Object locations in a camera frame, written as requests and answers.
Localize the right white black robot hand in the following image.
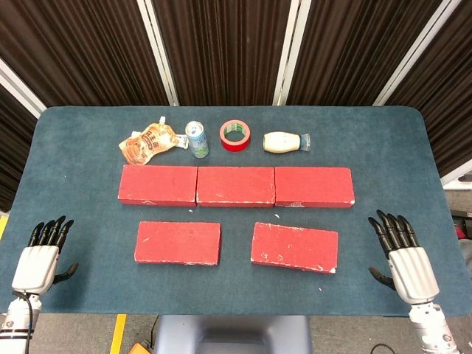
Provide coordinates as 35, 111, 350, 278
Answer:
367, 209, 440, 305

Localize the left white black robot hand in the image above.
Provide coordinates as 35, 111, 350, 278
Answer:
10, 215, 80, 296

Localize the red brick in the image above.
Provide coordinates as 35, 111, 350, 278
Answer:
117, 164, 199, 207
195, 166, 277, 208
133, 220, 222, 266
250, 221, 339, 274
274, 166, 356, 208

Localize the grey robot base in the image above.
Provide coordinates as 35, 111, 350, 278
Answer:
153, 315, 313, 354

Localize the blue felt table cover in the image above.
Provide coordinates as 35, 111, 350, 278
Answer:
0, 105, 472, 318

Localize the brown ribbed partition panel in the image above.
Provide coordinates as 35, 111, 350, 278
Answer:
0, 58, 46, 213
289, 0, 454, 107
385, 0, 472, 185
153, 0, 296, 107
0, 0, 180, 108

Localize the orange floor device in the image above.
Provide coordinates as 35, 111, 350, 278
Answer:
128, 341, 156, 354

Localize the orange spout pouch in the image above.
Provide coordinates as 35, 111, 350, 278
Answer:
118, 116, 178, 166

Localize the white bottle with blue cap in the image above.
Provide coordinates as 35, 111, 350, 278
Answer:
263, 131, 311, 154

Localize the light blue drink can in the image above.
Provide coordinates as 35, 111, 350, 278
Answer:
184, 120, 209, 159

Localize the red tape roll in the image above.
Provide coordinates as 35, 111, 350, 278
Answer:
219, 119, 252, 153

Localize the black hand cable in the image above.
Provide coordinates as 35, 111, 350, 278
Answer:
13, 291, 35, 354

